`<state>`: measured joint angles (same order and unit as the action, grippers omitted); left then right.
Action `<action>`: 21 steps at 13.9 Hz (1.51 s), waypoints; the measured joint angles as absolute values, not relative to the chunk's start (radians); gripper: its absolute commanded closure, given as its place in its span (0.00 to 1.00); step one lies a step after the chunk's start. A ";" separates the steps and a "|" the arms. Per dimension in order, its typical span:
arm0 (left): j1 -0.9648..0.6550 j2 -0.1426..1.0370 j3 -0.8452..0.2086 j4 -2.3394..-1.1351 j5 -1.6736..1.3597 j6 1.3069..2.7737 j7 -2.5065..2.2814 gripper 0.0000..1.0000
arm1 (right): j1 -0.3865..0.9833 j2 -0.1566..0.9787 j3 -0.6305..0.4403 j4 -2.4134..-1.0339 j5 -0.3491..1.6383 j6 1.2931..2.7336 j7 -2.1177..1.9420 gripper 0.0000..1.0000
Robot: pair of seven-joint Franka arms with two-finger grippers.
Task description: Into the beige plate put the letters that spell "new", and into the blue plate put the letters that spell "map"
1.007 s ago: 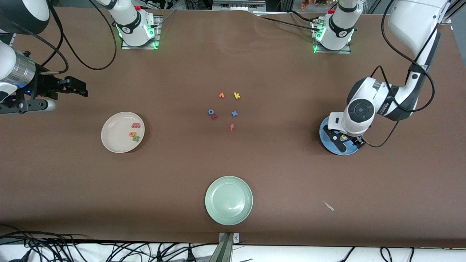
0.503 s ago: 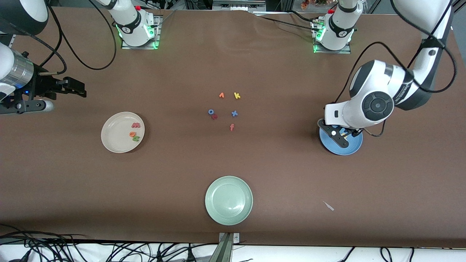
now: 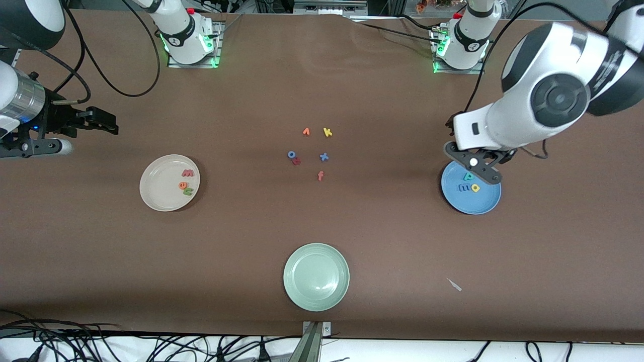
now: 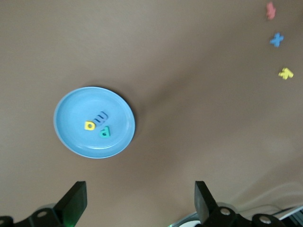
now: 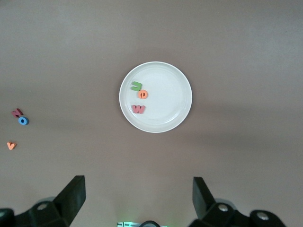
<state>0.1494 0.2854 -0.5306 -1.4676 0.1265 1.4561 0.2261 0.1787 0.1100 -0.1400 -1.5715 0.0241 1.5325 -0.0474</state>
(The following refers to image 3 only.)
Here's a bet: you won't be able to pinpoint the blue round plate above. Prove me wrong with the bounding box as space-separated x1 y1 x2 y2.
441 160 502 216

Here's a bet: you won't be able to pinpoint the beige brown round plate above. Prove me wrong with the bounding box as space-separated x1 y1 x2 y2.
139 154 201 212

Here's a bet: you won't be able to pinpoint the orange flower bunch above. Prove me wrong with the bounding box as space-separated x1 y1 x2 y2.
416 0 453 13

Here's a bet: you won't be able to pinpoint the brown table cover mat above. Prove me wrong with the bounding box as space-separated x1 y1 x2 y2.
0 13 644 343

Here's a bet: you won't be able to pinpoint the pale green round plate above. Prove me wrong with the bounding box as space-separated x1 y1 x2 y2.
283 243 351 312

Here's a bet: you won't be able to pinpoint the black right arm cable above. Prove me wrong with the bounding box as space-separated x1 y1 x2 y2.
0 0 162 106

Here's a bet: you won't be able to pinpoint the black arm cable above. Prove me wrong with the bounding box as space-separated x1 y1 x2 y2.
446 0 629 159
0 0 162 106

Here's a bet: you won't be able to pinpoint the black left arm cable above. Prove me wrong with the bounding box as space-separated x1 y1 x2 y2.
446 0 629 159

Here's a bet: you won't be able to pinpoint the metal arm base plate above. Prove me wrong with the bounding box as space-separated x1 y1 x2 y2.
433 28 486 75
168 20 224 69

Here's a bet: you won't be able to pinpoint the thin black table cable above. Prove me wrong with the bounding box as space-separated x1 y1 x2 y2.
350 14 446 46

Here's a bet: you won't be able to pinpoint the silver aluminium frame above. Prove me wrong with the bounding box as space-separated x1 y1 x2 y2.
293 0 369 17

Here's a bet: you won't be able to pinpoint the tangled black cables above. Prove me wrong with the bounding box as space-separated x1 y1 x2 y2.
0 309 302 362

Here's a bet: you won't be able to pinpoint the grey metal mount bracket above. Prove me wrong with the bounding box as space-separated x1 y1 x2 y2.
288 321 333 362

